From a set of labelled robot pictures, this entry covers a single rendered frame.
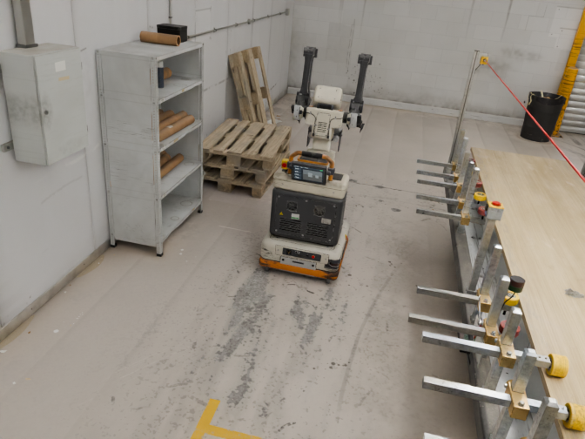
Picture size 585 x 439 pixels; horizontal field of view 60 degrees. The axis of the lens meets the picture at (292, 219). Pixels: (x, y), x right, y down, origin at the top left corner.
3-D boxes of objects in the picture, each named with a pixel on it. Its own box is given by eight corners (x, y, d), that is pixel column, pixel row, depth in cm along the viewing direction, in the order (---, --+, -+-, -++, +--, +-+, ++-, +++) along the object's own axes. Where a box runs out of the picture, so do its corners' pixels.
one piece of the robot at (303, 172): (332, 192, 370) (332, 169, 353) (285, 184, 376) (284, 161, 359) (334, 180, 377) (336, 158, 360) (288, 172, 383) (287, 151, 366)
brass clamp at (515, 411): (507, 417, 167) (512, 406, 164) (501, 388, 179) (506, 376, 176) (527, 422, 166) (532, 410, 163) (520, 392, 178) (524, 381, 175)
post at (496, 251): (469, 330, 251) (494, 246, 230) (468, 326, 254) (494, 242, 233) (476, 332, 251) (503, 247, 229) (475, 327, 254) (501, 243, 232)
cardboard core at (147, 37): (139, 30, 388) (176, 36, 384) (144, 30, 396) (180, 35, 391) (139, 42, 392) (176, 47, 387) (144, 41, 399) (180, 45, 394)
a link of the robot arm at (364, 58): (358, 51, 383) (372, 53, 382) (359, 53, 396) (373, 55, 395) (348, 111, 396) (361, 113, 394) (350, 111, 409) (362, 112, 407)
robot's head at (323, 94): (339, 104, 379) (343, 86, 383) (312, 100, 383) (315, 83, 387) (339, 113, 393) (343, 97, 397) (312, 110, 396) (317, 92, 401)
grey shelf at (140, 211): (110, 246, 416) (94, 49, 347) (159, 204, 495) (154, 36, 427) (161, 257, 409) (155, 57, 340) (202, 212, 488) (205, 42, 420)
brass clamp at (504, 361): (497, 366, 189) (500, 355, 187) (492, 342, 201) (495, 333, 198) (514, 369, 188) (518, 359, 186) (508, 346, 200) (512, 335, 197)
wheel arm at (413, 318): (406, 323, 223) (408, 315, 221) (407, 319, 226) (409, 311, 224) (510, 345, 216) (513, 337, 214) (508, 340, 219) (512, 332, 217)
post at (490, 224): (466, 293, 271) (487, 218, 251) (465, 288, 276) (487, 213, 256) (474, 295, 271) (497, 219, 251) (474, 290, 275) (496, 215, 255)
